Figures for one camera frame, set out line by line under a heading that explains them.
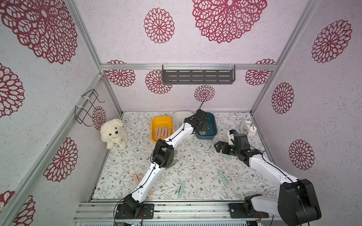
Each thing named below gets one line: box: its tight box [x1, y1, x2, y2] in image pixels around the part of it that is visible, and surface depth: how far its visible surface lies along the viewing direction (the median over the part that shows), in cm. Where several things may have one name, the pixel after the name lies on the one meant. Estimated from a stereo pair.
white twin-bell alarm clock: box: [239, 120, 257, 138], surface depth 99 cm
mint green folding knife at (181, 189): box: [177, 180, 187, 199], surface depth 83 cm
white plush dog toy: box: [99, 118, 129, 151], surface depth 89 cm
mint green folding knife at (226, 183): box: [218, 169, 230, 187], surface depth 87 cm
